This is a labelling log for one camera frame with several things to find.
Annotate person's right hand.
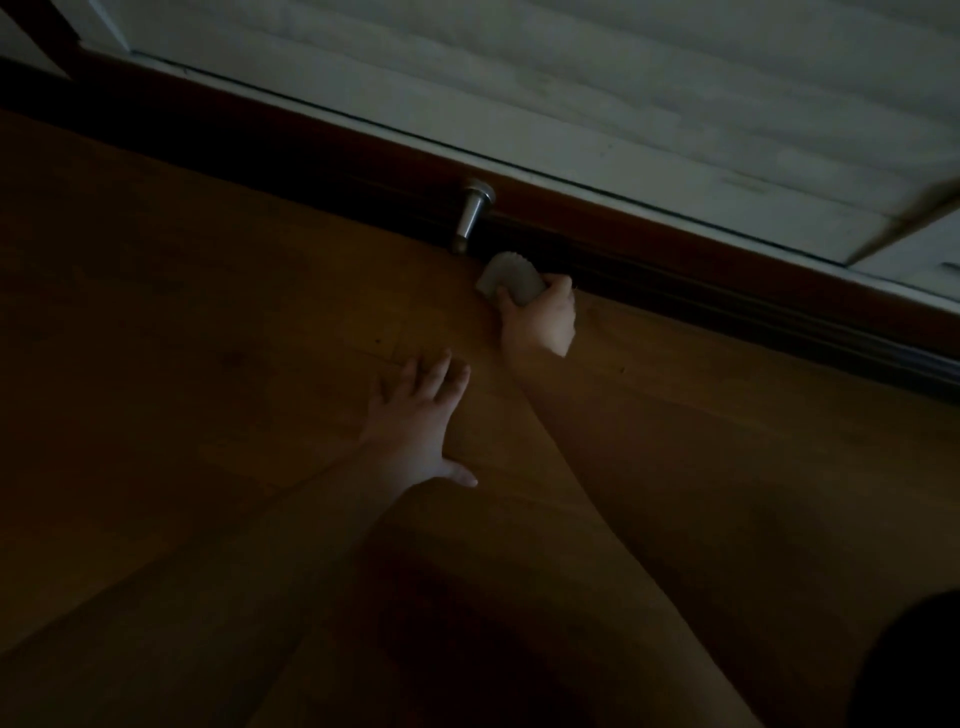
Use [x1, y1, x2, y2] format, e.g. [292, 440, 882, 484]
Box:
[494, 273, 577, 361]

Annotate person's left hand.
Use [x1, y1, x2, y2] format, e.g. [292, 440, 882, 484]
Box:
[359, 348, 479, 493]

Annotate cylindrical metal door stop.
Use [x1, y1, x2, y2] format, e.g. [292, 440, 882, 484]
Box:
[448, 179, 498, 256]

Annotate black shirt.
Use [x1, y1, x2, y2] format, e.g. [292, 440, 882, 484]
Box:
[847, 588, 960, 728]

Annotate person's left forearm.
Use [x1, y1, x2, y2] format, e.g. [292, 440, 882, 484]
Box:
[0, 449, 414, 728]

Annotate person's right forearm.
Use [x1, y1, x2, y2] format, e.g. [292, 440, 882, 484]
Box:
[509, 352, 960, 728]

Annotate grey cleaning cloth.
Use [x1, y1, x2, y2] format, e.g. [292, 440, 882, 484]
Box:
[476, 251, 549, 307]

